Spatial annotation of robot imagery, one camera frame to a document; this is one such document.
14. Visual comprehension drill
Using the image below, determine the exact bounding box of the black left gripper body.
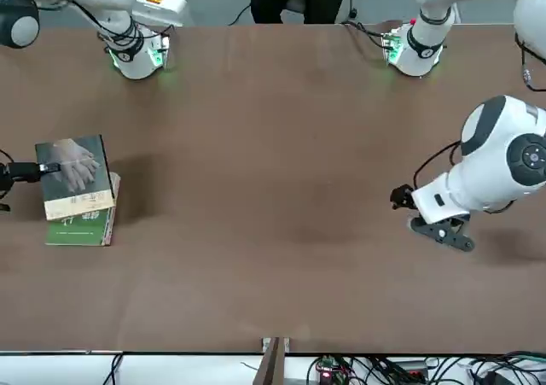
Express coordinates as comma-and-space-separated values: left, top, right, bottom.
389, 184, 417, 211

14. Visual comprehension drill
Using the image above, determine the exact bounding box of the white controller box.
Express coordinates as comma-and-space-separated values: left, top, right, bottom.
135, 0, 189, 28

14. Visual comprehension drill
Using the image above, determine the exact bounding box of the dark book with hand photo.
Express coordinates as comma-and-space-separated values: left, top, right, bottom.
34, 135, 118, 222

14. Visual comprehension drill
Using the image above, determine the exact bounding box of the aluminium frame post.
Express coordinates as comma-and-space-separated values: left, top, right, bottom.
255, 336, 294, 385

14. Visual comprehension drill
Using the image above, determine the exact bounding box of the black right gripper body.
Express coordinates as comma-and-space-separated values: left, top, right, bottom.
0, 162, 15, 195

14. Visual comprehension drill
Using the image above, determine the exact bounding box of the green and white book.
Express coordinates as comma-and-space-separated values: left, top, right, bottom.
44, 172, 122, 248

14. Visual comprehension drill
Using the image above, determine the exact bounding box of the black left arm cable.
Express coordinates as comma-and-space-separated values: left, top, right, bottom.
412, 30, 546, 190

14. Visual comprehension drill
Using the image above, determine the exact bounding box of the small circuit board red light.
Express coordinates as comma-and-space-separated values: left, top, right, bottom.
314, 356, 351, 385

